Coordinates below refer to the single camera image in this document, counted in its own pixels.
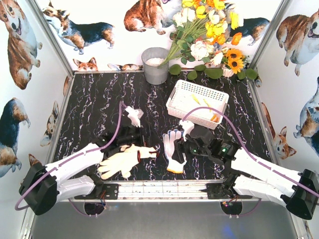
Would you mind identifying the white knit glove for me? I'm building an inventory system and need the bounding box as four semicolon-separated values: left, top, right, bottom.
196;109;220;123
162;129;186;174

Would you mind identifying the white plastic storage basket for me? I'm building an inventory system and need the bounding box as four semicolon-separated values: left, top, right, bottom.
166;80;229;129

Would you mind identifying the yellow dotted knit glove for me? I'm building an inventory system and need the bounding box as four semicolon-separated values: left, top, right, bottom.
171;94;211;112

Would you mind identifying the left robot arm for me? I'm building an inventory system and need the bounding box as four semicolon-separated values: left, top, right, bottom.
19;125;150;216

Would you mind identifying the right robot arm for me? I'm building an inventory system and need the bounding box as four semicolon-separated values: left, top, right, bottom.
166;126;319;220

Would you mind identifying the cream leather glove rear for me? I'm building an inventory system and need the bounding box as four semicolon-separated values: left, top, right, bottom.
120;144;159;158

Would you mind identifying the cream leather glove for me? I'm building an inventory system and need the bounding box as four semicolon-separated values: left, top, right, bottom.
120;144;159;158
98;151;140;180

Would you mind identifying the cream leather glove front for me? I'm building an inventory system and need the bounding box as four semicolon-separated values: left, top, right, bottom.
98;151;140;180

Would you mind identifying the grey metal bucket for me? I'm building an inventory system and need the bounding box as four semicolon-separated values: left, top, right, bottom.
141;47;169;85

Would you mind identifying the sunflower pot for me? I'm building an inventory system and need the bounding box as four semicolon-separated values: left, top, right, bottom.
221;48;250;77

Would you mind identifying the artificial flower bouquet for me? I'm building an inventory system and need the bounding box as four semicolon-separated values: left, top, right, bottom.
162;0;244;66

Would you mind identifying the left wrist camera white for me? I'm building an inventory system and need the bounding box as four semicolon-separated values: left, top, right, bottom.
125;106;144;127

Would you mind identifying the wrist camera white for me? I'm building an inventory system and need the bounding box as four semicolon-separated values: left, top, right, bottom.
179;119;195;137
125;106;144;127

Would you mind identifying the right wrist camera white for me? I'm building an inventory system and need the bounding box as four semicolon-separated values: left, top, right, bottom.
179;119;195;137

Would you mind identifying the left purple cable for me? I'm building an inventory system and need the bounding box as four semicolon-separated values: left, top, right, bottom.
14;101;128;217

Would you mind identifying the purple cable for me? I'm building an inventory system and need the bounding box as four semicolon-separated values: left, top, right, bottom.
14;101;128;217
180;107;319;217

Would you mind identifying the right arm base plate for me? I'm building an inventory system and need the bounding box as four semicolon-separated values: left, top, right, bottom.
202;183;253;199

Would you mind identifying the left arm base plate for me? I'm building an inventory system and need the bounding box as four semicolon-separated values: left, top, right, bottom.
74;183;119;200

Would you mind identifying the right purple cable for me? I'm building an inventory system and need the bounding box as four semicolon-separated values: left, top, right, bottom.
180;107;319;217

